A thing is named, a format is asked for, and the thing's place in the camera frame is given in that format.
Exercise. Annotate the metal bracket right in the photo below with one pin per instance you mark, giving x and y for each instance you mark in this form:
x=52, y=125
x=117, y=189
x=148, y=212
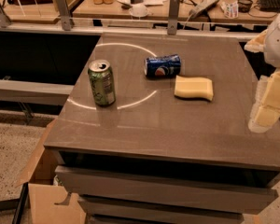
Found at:
x=173, y=17

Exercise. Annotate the cardboard box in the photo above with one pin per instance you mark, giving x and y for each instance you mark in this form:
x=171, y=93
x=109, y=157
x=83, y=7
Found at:
x=49, y=203

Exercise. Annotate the blue pepsi can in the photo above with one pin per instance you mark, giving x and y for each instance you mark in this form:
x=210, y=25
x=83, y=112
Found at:
x=164, y=66

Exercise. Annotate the small printed box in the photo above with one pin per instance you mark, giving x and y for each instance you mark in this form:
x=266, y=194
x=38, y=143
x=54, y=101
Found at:
x=230, y=10

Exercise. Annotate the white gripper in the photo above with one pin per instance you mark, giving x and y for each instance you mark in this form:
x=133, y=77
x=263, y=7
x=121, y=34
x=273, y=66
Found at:
x=266, y=107

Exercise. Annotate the green soda can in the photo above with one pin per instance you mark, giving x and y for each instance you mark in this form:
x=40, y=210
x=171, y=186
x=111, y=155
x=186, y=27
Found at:
x=102, y=82

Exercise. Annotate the yellow sponge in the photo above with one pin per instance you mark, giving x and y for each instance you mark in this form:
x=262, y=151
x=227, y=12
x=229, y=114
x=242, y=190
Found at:
x=194, y=87

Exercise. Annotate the grey power strip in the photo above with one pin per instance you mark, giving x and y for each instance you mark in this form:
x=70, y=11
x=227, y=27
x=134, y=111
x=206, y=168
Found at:
x=200, y=8

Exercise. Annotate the black mesh cup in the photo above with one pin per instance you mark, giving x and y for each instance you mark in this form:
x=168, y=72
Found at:
x=244, y=5

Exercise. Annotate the grey drawer cabinet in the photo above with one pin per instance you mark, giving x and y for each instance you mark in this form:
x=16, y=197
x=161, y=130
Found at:
x=152, y=157

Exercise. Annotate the metal bracket middle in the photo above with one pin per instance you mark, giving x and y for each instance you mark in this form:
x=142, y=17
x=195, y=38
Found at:
x=65, y=15

